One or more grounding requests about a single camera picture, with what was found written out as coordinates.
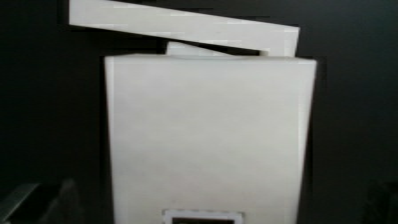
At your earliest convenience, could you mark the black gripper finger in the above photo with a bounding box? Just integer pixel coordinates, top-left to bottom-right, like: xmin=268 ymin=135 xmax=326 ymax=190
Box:
xmin=0 ymin=179 xmax=79 ymax=224

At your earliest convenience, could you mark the white cabinet top block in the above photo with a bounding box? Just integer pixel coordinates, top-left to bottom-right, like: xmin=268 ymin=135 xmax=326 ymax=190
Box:
xmin=104 ymin=55 xmax=316 ymax=224

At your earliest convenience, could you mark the white cabinet body box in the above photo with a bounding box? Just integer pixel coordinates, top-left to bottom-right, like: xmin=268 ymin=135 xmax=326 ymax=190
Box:
xmin=165 ymin=41 xmax=261 ymax=56

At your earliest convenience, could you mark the white L-shaped boundary frame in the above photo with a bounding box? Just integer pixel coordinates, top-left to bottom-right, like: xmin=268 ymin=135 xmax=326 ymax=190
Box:
xmin=69 ymin=0 xmax=300 ymax=57

